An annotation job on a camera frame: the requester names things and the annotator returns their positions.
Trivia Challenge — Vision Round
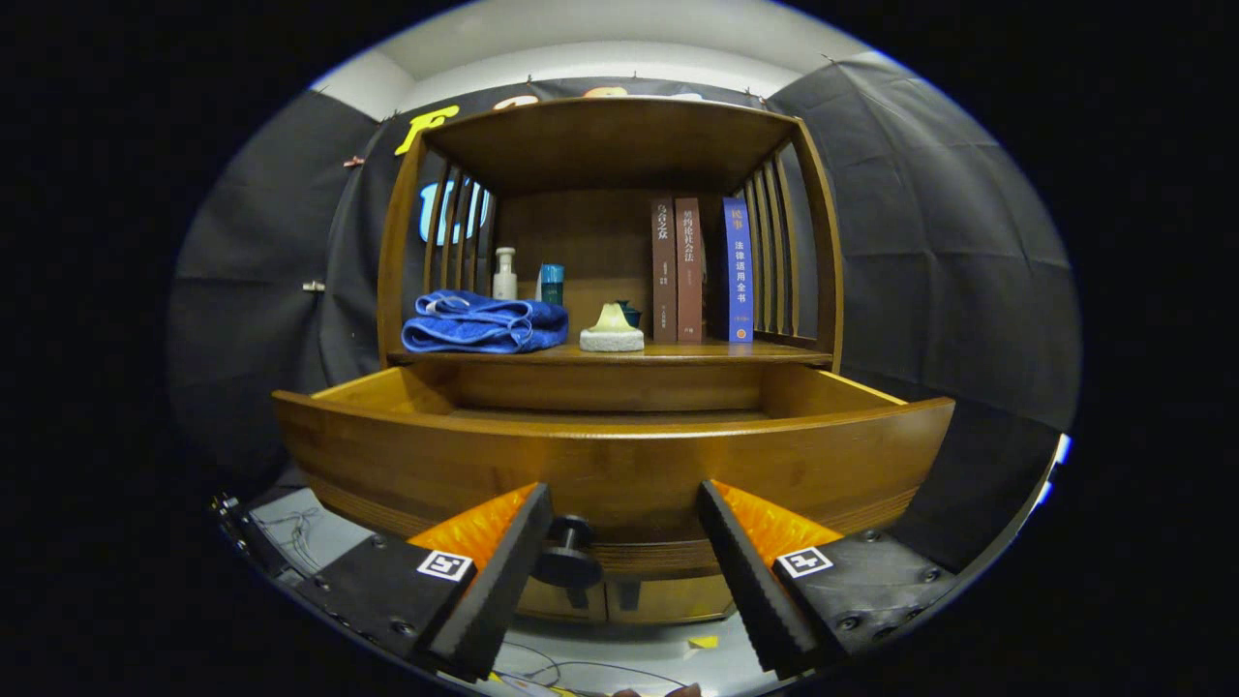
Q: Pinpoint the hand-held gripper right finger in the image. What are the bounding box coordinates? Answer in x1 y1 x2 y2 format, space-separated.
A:
697 479 959 679

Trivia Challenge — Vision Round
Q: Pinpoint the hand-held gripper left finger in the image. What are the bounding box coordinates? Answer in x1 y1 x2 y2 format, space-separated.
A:
290 482 555 682

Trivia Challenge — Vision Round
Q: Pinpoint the wooden drawer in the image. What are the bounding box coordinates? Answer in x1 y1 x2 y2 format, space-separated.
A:
273 363 957 589

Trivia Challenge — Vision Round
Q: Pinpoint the wooden cabinet door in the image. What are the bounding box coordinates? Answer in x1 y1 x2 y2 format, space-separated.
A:
518 576 609 622
606 573 737 623

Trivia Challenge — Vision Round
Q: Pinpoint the wooden countertop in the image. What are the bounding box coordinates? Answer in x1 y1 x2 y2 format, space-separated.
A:
387 334 833 367

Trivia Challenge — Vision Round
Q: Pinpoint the wooden cabinet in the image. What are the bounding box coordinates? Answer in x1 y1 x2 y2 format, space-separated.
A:
273 95 957 625

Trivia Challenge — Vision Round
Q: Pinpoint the folded blue towel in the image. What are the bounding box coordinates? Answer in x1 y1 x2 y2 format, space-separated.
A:
401 289 570 355

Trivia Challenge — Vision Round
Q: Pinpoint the blue book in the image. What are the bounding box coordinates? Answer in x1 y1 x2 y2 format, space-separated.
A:
711 197 755 344

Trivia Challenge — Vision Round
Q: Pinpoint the reddish brown book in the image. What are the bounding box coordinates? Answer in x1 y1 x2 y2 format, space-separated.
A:
675 197 705 344

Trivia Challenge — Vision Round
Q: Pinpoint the dark brown book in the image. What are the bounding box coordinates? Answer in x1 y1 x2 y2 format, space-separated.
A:
650 199 679 344

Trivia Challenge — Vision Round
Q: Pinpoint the black backdrop cloth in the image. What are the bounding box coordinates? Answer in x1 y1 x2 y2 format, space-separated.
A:
169 58 1080 572

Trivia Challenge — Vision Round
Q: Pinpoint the thin black floor cable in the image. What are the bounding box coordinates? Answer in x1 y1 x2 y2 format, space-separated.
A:
494 639 688 693

